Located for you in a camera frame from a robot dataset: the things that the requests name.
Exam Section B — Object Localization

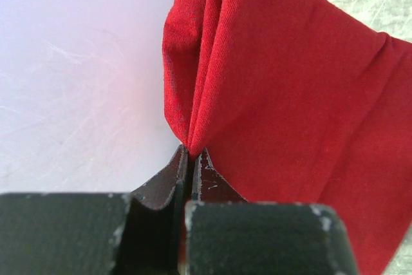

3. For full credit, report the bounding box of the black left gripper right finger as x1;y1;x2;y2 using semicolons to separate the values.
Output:
184;151;359;274

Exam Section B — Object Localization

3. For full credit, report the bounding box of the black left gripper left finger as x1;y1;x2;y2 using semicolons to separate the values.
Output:
1;146;188;274

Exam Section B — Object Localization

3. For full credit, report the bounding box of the red t shirt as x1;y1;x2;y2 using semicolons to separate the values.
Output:
162;0;411;274

